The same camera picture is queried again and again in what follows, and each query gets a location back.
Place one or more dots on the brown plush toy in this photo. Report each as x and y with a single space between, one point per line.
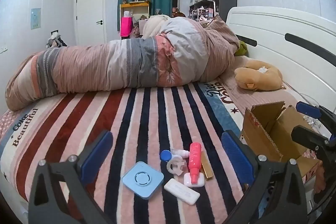
258 77

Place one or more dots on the light blue square device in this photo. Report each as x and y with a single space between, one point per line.
143 180

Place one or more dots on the blue round cap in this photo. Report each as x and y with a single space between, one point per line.
165 155

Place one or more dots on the brown cardboard box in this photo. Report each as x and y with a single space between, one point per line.
262 124

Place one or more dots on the white door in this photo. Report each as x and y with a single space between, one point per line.
90 14

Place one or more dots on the white bed headboard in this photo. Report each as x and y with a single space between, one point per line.
275 29

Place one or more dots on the white desk rack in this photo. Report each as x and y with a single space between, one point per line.
203 12

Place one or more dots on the cream pillow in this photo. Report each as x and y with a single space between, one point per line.
155 26

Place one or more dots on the white rectangular case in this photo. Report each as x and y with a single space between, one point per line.
181 191

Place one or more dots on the small white dropper bottle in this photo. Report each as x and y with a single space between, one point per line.
179 153

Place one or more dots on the green plush toy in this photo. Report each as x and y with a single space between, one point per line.
242 48

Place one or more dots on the small white square case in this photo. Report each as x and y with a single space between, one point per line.
188 182

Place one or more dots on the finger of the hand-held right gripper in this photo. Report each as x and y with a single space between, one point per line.
307 108
305 136

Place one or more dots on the yellow shelf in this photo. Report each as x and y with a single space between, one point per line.
134 5

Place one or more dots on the pink gift bag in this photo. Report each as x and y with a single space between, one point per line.
126 26

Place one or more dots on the striped printed blanket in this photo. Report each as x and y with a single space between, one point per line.
147 119

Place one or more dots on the pink grey patterned quilt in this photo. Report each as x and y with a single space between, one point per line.
110 66

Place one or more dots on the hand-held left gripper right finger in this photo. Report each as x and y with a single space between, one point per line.
236 158

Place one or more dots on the gold rectangular tube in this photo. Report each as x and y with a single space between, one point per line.
206 169

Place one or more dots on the grey black bag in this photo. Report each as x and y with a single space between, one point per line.
55 40

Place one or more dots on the blue wall poster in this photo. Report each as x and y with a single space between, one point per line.
35 18

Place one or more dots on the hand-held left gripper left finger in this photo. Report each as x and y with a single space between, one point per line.
95 157

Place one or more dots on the pink plastic bottle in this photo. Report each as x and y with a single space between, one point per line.
195 161

